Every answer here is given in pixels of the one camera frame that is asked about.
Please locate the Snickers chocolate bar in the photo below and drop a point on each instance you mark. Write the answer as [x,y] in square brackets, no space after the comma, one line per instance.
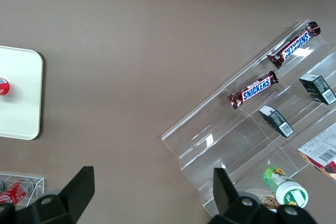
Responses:
[295,45]
[253,90]

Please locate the white box with barcode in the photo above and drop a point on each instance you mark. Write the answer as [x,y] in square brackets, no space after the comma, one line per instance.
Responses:
[320,153]

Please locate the green white small bottle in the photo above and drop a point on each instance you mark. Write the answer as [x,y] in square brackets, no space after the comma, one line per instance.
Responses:
[283,184]

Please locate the clear acrylic stepped display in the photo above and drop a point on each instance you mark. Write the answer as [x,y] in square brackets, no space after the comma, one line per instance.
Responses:
[210,134]

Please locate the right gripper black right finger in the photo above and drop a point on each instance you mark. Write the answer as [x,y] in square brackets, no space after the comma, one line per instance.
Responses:
[223,195]

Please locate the small black box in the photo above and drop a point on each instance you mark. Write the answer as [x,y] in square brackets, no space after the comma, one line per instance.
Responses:
[319,89]
[277,121]

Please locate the clear acrylic bottle rack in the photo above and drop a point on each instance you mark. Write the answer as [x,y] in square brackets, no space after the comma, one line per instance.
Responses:
[39,185]

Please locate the beige plastic tray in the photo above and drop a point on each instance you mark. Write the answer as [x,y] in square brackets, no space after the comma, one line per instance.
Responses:
[23,103]

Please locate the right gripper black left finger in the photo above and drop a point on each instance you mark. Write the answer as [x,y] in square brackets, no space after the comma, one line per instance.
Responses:
[78,190]

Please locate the red cola bottle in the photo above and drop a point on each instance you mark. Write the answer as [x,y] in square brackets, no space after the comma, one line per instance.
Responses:
[15,192]

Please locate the cup with red white lid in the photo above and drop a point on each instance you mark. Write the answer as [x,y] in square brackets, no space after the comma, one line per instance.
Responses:
[4,87]

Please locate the light tan wicker basket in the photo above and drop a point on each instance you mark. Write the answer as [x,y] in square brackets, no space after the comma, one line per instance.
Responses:
[267,201]

